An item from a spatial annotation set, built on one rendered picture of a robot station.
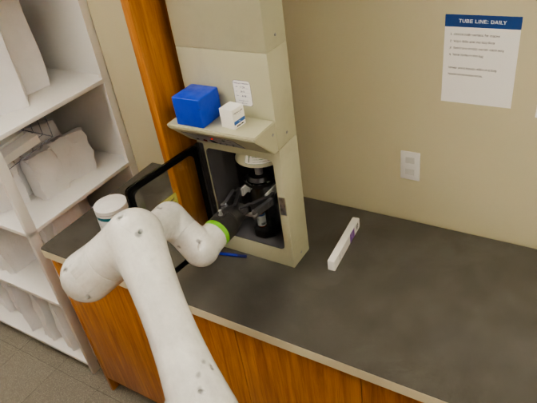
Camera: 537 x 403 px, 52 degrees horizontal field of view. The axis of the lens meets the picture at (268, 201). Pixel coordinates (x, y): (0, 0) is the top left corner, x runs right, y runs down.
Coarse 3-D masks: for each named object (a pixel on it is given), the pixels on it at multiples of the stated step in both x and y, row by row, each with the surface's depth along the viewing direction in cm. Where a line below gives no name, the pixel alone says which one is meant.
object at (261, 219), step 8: (248, 184) 184; (256, 184) 183; (264, 184) 182; (272, 184) 186; (256, 192) 185; (264, 192) 185; (256, 200) 187; (272, 208) 190; (264, 216) 190; (272, 216) 191; (256, 224) 194; (264, 224) 192; (272, 224) 193
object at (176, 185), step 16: (192, 160) 181; (144, 176) 167; (160, 176) 172; (176, 176) 177; (192, 176) 183; (144, 192) 168; (160, 192) 174; (176, 192) 179; (192, 192) 185; (144, 208) 170; (192, 208) 187; (176, 256) 188
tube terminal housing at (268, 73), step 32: (192, 64) 165; (224, 64) 158; (256, 64) 152; (224, 96) 165; (256, 96) 159; (288, 96) 164; (288, 128) 168; (288, 160) 172; (288, 192) 177; (288, 224) 181; (256, 256) 200; (288, 256) 190
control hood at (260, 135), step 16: (176, 128) 167; (192, 128) 163; (208, 128) 162; (224, 128) 160; (240, 128) 159; (256, 128) 158; (272, 128) 160; (240, 144) 163; (256, 144) 155; (272, 144) 162
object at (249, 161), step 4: (236, 156) 183; (240, 156) 180; (244, 156) 178; (248, 156) 177; (236, 160) 182; (240, 160) 180; (244, 160) 179; (248, 160) 178; (252, 160) 177; (256, 160) 177; (260, 160) 177; (264, 160) 177; (268, 160) 177; (240, 164) 180; (244, 164) 179; (248, 164) 178; (252, 164) 177; (256, 164) 177; (260, 164) 177; (264, 164) 177; (268, 164) 177
